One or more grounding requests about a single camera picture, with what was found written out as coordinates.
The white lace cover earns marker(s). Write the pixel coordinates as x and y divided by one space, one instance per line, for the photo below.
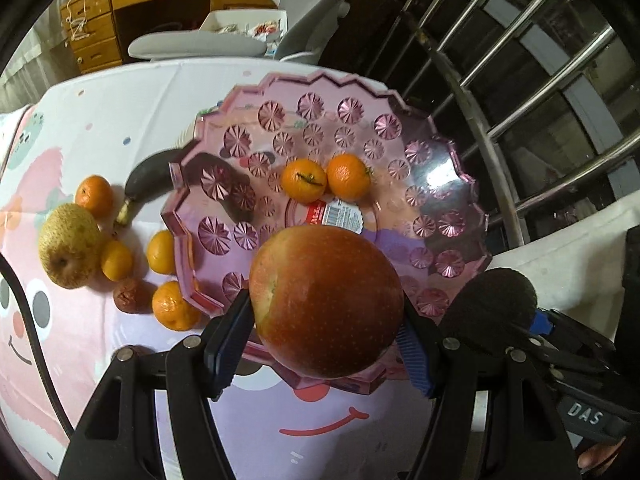
30 70

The person's right hand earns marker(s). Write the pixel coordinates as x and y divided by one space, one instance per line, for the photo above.
597 462

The white box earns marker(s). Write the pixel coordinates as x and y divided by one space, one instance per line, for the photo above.
220 20

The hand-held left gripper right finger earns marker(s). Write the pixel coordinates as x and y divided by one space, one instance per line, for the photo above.
415 355

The cartoon printed tablecloth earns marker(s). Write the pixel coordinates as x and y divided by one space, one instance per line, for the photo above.
150 110

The brown wrinkled passion fruit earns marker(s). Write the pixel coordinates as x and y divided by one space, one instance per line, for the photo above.
131 296

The dark overripe banana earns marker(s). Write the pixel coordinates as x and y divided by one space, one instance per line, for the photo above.
145 175

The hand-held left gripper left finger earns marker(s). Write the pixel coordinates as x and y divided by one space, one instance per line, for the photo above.
230 340

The metal window grille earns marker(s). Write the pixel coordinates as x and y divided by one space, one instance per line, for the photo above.
500 160

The pink plastic fruit tray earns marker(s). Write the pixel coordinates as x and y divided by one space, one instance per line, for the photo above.
350 135

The tangerine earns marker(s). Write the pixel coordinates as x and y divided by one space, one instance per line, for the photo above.
116 260
94 195
303 181
174 306
160 252
348 176

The red apple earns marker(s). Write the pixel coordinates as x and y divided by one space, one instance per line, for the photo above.
325 305

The yellow-green pear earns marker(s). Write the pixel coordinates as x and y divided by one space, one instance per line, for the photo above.
70 245

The grey office chair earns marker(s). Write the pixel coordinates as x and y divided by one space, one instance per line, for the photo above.
200 45

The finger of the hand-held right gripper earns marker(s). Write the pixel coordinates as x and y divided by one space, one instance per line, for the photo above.
560 357
542 321

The white cloth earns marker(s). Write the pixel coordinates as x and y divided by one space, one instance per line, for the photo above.
560 240

